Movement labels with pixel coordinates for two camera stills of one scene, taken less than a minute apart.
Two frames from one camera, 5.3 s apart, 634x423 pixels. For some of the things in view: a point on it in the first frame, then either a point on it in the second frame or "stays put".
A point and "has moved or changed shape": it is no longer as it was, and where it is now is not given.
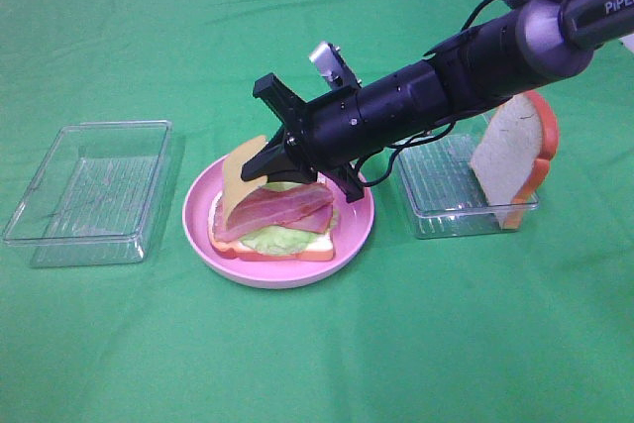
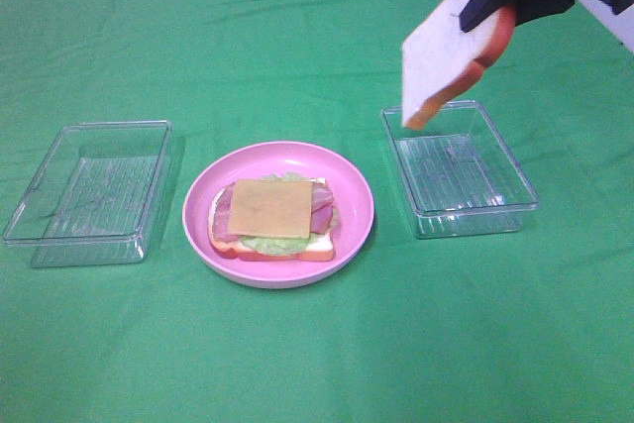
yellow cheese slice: x=235 y=188 to x=271 y=208
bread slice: x=514 y=153 has moved or changed shape
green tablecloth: x=534 y=325 stays put
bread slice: x=322 y=249 stays put
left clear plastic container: x=94 y=198 stays put
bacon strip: x=316 y=222 stays put
